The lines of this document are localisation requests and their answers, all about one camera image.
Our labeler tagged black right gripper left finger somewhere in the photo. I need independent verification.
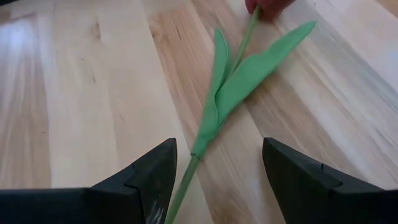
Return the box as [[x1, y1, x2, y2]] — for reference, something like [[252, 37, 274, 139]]
[[0, 138, 178, 224]]

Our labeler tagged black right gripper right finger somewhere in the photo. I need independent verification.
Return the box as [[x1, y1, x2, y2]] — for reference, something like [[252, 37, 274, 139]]
[[262, 138, 398, 224]]

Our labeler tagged dark red artificial tulip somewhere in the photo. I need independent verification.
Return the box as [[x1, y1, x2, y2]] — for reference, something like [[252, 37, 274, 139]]
[[164, 0, 318, 224]]

